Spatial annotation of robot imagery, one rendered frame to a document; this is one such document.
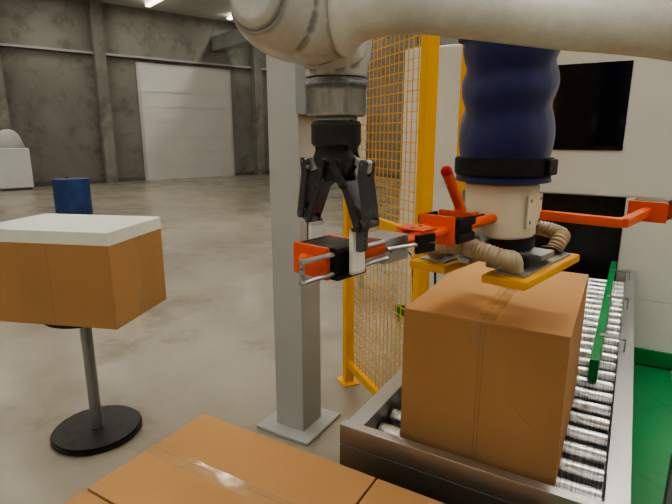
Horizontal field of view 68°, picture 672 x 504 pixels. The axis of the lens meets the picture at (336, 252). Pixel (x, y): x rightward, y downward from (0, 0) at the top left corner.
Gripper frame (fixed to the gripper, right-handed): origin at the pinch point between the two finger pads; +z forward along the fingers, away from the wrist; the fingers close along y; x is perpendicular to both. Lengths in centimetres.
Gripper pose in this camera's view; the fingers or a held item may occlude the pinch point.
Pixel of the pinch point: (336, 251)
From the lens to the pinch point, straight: 79.7
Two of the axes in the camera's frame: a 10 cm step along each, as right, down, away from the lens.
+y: -7.2, -1.6, 6.7
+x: -6.9, 1.6, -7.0
